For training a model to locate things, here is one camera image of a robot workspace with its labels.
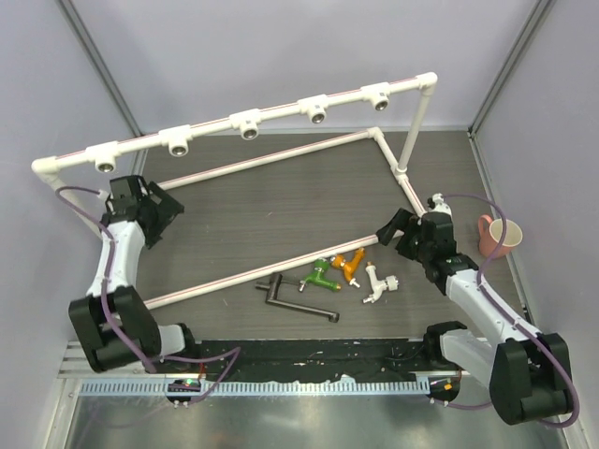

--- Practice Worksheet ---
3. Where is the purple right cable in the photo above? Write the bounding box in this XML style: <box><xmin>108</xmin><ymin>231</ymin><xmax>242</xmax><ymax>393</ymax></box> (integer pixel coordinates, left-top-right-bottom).
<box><xmin>442</xmin><ymin>191</ymin><xmax>581</xmax><ymax>427</ymax></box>

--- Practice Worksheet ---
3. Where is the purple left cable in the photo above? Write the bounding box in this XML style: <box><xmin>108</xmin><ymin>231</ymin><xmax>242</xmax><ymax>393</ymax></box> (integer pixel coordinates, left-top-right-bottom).
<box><xmin>54</xmin><ymin>185</ymin><xmax>242</xmax><ymax>375</ymax></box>

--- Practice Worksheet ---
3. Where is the orange faucet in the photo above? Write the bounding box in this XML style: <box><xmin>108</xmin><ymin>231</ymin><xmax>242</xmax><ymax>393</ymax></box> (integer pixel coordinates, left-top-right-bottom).
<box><xmin>329</xmin><ymin>247</ymin><xmax>366</xmax><ymax>288</ymax></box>

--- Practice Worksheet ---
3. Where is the white PVC pipe frame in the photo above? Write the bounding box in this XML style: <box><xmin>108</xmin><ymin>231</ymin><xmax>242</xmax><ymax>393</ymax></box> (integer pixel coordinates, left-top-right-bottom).
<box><xmin>31</xmin><ymin>71</ymin><xmax>439</xmax><ymax>311</ymax></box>

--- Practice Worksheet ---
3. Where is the dark metal long faucet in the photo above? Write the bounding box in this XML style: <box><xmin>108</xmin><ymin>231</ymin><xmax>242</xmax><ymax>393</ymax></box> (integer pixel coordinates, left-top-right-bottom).
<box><xmin>255</xmin><ymin>272</ymin><xmax>340</xmax><ymax>324</ymax></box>

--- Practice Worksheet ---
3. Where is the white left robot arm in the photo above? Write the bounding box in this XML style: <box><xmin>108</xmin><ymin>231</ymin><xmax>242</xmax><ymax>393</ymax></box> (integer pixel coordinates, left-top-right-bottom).
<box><xmin>68</xmin><ymin>175</ymin><xmax>199</xmax><ymax>373</ymax></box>

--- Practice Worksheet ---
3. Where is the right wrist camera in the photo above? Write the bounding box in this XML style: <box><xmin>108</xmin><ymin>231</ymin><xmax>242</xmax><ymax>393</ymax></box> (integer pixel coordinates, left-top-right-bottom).
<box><xmin>427</xmin><ymin>193</ymin><xmax>452</xmax><ymax>216</ymax></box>

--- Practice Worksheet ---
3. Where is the white faucet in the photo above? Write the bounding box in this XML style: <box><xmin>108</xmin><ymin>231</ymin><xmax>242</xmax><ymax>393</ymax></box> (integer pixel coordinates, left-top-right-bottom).
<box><xmin>362</xmin><ymin>261</ymin><xmax>400</xmax><ymax>304</ymax></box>

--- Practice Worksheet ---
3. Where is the grey slotted cable duct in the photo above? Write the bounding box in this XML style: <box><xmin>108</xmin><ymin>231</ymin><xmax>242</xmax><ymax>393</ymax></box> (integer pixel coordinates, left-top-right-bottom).
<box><xmin>80</xmin><ymin>377</ymin><xmax>430</xmax><ymax>397</ymax></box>

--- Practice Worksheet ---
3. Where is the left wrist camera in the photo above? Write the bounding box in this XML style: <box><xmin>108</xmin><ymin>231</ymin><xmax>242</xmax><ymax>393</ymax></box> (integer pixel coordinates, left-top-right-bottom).
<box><xmin>96</xmin><ymin>189</ymin><xmax>110</xmax><ymax>201</ymax></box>

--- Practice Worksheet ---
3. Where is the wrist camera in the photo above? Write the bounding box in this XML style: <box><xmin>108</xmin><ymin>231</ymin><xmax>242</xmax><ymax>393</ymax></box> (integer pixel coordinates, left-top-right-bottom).
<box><xmin>427</xmin><ymin>193</ymin><xmax>452</xmax><ymax>216</ymax></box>
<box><xmin>96</xmin><ymin>189</ymin><xmax>110</xmax><ymax>201</ymax></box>

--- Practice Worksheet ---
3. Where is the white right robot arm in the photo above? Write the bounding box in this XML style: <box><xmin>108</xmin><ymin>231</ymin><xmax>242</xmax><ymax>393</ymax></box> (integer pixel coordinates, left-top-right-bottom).
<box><xmin>376</xmin><ymin>206</ymin><xmax>579</xmax><ymax>425</ymax></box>

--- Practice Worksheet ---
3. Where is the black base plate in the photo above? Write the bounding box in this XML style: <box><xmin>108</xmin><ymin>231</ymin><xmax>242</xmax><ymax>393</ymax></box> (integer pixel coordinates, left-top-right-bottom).
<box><xmin>197</xmin><ymin>339</ymin><xmax>445</xmax><ymax>384</ymax></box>

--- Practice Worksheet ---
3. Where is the green faucet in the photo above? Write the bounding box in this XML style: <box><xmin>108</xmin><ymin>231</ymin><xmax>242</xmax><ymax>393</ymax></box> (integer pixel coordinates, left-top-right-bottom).
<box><xmin>299</xmin><ymin>258</ymin><xmax>342</xmax><ymax>292</ymax></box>

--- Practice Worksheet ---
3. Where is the purple cable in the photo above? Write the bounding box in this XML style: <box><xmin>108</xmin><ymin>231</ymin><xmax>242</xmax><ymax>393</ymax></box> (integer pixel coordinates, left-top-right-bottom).
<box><xmin>54</xmin><ymin>185</ymin><xmax>242</xmax><ymax>375</ymax></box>
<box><xmin>442</xmin><ymin>191</ymin><xmax>581</xmax><ymax>427</ymax></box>

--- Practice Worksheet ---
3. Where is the pink mug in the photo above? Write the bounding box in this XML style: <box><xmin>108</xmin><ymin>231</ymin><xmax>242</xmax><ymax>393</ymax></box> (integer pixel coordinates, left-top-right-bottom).
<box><xmin>477</xmin><ymin>214</ymin><xmax>523</xmax><ymax>259</ymax></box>

